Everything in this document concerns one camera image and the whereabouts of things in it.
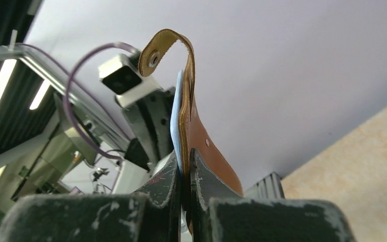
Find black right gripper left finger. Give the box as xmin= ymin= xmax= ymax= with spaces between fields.
xmin=0 ymin=153 xmax=181 ymax=241

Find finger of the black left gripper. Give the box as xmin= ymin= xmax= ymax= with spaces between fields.
xmin=123 ymin=87 xmax=175 ymax=167

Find ceiling light strips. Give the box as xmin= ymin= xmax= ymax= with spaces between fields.
xmin=0 ymin=59 xmax=50 ymax=110

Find brown leather card holder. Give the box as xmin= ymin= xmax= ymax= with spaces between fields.
xmin=138 ymin=28 xmax=244 ymax=234

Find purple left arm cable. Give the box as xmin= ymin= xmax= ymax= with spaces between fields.
xmin=15 ymin=41 xmax=141 ymax=193

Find aluminium frame rail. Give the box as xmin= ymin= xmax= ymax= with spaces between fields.
xmin=244 ymin=172 xmax=285 ymax=199

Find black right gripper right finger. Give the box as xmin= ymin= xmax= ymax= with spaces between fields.
xmin=190 ymin=149 xmax=355 ymax=241

